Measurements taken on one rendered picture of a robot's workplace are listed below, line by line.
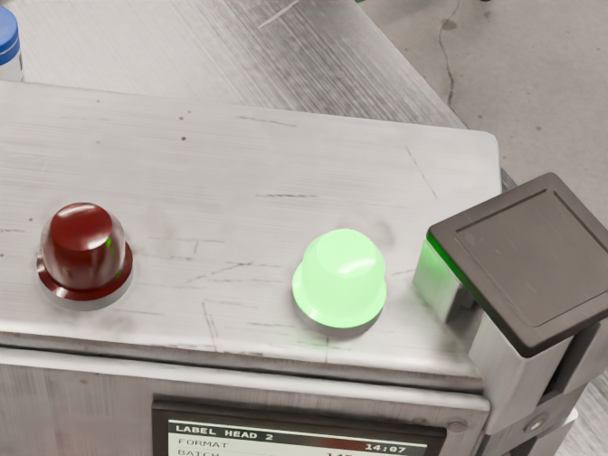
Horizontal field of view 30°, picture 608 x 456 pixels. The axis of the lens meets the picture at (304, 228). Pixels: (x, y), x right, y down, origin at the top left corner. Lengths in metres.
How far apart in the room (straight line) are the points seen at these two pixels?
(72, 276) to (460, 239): 0.10
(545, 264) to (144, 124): 0.13
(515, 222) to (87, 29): 1.05
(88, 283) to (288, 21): 1.06
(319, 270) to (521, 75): 2.29
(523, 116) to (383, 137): 2.14
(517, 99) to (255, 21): 1.25
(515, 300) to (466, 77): 2.25
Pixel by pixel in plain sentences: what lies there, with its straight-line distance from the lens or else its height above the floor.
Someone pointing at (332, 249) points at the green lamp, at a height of 1.50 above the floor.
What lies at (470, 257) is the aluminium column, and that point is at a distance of 0.30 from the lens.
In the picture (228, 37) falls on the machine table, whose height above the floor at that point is 0.83.
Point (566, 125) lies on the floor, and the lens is 2.50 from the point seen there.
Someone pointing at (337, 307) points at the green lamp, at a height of 1.49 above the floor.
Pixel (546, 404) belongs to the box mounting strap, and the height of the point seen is 1.45.
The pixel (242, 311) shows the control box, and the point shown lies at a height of 1.47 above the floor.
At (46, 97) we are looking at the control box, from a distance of 0.36.
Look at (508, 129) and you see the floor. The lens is 2.45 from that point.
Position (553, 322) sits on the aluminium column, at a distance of 0.30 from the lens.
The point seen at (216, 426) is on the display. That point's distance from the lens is 0.32.
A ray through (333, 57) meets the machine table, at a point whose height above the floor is 0.83.
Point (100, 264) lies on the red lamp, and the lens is 0.30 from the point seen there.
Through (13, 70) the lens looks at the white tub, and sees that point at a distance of 1.25.
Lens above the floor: 1.74
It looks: 52 degrees down
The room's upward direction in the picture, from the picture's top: 9 degrees clockwise
